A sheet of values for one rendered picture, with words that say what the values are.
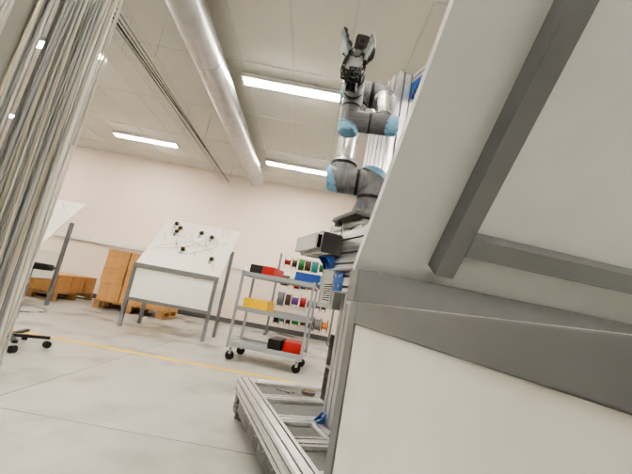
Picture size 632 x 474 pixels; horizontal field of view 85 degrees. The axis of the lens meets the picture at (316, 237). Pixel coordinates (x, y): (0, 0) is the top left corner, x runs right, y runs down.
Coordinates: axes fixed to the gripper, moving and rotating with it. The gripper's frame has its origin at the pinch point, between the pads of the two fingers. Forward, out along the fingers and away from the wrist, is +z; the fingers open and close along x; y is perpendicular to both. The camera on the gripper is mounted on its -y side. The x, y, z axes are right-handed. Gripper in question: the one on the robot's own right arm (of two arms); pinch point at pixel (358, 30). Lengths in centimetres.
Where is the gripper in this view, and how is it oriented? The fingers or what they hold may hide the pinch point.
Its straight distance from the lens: 119.6
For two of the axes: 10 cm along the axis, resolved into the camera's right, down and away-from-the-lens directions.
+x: -9.5, -2.9, 1.2
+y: -3.1, 9.4, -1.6
